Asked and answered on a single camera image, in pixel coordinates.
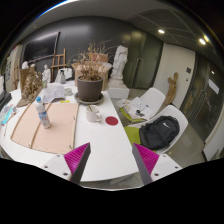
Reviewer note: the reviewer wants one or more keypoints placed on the white pedestal block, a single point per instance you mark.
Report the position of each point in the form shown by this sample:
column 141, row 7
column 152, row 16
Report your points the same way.
column 118, row 90

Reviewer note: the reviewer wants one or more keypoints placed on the tall wooden figure sculpture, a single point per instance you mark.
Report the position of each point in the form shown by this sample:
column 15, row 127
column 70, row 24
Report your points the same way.
column 172, row 88

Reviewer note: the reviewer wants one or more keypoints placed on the black backpack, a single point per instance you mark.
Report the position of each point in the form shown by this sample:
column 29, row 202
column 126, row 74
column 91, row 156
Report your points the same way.
column 160, row 133

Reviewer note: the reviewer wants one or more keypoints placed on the small white cup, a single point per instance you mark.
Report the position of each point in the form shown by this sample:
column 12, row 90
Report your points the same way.
column 69, row 91

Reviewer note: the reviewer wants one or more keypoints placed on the grey plant saucer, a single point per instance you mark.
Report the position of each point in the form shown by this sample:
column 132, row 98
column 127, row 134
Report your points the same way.
column 88, row 102

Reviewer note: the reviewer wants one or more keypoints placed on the stack of white papers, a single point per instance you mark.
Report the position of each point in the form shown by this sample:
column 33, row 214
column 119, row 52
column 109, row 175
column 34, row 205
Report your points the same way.
column 138, row 106

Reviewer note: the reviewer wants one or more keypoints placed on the white plaster statue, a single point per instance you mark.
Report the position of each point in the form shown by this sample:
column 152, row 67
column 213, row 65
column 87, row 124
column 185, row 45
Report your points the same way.
column 119, row 63

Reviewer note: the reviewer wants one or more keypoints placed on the black flat case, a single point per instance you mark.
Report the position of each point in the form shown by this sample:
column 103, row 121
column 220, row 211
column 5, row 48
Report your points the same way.
column 4, row 99

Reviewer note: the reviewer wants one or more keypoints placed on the black wall screen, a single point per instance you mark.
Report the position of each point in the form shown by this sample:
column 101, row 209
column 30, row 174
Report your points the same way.
column 40, row 48

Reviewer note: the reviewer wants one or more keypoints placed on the recessed ceiling spotlights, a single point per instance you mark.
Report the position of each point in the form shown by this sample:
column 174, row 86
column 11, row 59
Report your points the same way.
column 202, row 41

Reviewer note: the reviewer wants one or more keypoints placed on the teal plastic packet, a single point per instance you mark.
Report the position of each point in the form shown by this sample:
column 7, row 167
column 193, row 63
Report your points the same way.
column 7, row 115

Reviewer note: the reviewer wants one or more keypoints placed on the brown cardboard box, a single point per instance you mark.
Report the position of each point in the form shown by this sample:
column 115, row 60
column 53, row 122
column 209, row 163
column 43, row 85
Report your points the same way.
column 78, row 71

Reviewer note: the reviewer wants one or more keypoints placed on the white plastic chair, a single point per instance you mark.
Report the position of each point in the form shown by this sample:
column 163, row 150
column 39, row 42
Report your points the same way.
column 178, row 115
column 153, row 98

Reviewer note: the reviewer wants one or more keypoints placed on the light wooden panel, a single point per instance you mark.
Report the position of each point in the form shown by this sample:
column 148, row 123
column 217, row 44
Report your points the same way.
column 56, row 133

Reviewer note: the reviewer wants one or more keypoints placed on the flat round red coaster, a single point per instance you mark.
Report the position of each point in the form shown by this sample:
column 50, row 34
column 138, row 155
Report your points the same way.
column 112, row 120

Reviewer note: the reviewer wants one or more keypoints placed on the green seat cushion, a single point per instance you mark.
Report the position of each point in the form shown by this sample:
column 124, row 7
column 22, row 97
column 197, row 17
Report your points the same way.
column 132, row 135
column 125, row 115

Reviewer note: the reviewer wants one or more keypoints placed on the wooden stir stick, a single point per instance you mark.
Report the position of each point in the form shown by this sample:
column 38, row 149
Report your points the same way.
column 89, row 108

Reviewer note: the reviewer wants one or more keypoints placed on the wooden easel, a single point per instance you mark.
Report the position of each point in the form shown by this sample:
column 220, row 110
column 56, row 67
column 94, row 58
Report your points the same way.
column 63, row 58

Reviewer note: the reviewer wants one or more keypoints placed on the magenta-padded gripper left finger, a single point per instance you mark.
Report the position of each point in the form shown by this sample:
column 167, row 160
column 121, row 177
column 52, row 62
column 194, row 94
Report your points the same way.
column 77, row 160

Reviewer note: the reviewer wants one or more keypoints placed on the long ceiling light strip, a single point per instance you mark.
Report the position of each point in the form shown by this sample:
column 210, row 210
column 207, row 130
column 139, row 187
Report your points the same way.
column 55, row 8

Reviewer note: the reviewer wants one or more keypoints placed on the white ceramic mug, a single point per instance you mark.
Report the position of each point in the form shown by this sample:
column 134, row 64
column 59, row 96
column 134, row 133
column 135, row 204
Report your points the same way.
column 91, row 115

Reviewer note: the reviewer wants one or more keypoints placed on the small yellow tag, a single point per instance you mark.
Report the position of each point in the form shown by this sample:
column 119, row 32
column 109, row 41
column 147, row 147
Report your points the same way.
column 65, row 101

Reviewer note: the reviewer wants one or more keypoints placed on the dried plant in grey pot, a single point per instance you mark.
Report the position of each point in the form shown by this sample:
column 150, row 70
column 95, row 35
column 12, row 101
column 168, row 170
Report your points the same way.
column 90, row 90

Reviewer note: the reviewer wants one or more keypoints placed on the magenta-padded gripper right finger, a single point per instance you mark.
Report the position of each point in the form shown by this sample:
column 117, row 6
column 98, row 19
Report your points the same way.
column 146, row 160

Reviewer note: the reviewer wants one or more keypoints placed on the clear blue-capped water bottle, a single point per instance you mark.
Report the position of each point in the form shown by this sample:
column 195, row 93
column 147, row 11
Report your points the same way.
column 43, row 116

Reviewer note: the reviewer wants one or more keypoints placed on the white cabinet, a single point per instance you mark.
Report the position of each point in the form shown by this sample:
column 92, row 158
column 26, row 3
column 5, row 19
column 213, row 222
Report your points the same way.
column 13, row 66

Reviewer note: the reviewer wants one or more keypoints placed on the dark double door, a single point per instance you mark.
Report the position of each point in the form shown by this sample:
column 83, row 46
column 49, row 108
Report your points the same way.
column 146, row 63

